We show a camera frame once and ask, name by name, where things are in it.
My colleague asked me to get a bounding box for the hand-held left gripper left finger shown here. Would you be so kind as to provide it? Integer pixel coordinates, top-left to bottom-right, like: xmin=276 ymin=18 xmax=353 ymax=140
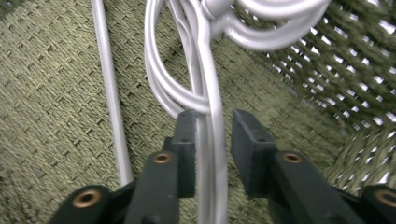
xmin=122 ymin=108 xmax=199 ymax=224

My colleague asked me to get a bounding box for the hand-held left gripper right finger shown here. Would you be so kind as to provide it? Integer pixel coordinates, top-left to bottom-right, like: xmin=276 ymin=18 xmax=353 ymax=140
xmin=232 ymin=108 xmax=366 ymax=224

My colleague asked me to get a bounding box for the grey plastic clothes hanger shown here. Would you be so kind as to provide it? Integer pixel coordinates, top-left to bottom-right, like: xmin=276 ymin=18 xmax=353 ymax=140
xmin=92 ymin=0 xmax=332 ymax=224
xmin=92 ymin=0 xmax=229 ymax=224

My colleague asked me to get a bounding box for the green woven basket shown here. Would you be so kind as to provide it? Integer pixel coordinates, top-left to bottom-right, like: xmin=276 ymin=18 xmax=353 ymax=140
xmin=0 ymin=0 xmax=396 ymax=224

